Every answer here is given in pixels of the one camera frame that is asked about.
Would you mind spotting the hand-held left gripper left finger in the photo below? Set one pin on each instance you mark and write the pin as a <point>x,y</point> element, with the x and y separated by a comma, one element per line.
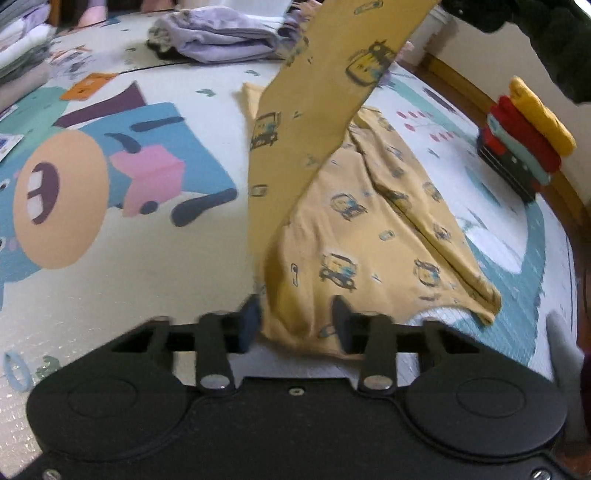
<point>249,323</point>

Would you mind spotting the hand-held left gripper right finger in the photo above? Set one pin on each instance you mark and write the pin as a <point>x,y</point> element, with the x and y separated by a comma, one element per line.
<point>342,323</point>

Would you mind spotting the yellow printed pants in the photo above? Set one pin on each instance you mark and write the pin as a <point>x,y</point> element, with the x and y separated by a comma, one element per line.
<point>332,115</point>

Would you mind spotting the person's right forearm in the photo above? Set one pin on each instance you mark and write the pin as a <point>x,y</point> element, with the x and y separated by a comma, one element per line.
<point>549,41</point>

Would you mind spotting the stack of grey folded clothes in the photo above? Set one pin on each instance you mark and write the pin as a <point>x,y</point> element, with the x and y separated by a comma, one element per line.
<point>21,50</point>

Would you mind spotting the printed play mat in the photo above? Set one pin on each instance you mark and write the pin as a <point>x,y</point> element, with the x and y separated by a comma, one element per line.
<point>184,277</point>

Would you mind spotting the dark dotted folded garment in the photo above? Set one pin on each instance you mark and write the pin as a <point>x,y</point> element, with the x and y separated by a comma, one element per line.
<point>508,173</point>

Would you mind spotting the blue hair band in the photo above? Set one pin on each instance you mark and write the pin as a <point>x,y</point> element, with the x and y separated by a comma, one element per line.
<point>18,373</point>

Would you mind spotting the teal folded garment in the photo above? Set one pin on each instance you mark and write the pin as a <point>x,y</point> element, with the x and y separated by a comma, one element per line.
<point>524,161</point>

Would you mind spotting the red folded garment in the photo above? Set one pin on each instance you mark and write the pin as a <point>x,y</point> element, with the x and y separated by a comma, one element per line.
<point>521,134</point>

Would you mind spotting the lilac crumpled cloth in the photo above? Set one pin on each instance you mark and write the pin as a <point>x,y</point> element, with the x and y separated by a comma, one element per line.
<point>217,37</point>

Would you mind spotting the yellow folded garment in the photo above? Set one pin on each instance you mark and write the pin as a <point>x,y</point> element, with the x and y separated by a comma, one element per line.
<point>542,115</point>

